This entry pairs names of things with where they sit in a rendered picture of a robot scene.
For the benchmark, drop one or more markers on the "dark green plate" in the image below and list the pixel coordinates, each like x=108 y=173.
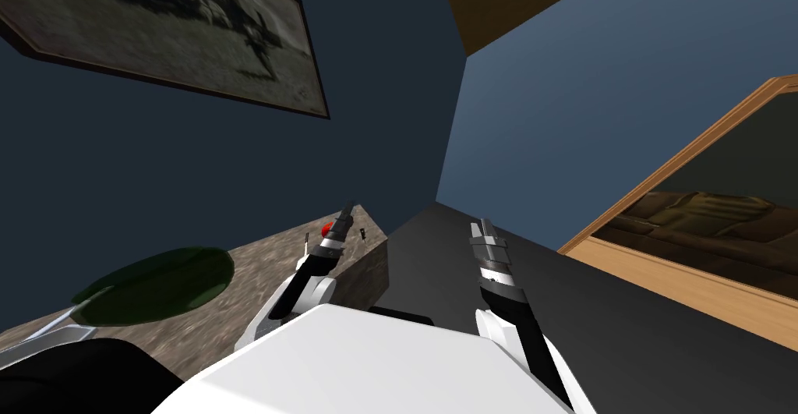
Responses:
x=156 y=286

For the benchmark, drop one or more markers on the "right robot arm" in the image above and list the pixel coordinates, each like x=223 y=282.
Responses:
x=522 y=323

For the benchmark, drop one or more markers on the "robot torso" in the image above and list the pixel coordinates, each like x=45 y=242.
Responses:
x=349 y=370

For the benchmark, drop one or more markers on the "light wood framed picture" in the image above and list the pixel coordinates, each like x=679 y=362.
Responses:
x=717 y=258

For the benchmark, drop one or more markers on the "dark framed wall picture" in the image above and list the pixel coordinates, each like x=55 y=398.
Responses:
x=168 y=24

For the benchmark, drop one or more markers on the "grey metal utensil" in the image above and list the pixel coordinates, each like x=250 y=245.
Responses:
x=50 y=339

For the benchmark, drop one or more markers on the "red round fruit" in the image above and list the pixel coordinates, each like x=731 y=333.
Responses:
x=325 y=230

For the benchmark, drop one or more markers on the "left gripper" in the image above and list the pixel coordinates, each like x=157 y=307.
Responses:
x=340 y=227

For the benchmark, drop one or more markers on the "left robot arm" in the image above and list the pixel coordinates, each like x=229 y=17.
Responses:
x=307 y=275

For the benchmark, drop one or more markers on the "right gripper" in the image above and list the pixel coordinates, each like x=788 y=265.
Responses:
x=491 y=253

